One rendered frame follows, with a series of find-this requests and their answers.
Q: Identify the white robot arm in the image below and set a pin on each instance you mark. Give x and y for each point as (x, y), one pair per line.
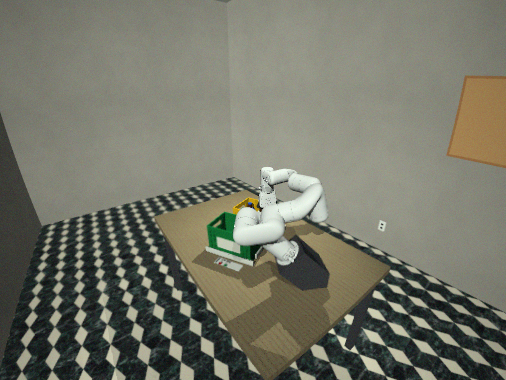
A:
(268, 228)

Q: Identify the white paper pick list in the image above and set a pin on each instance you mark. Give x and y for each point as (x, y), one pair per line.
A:
(228, 264)

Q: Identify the yellow plastic crate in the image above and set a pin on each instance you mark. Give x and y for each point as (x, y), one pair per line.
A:
(254, 204)

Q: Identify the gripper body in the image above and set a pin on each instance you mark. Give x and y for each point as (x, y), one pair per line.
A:
(266, 198)

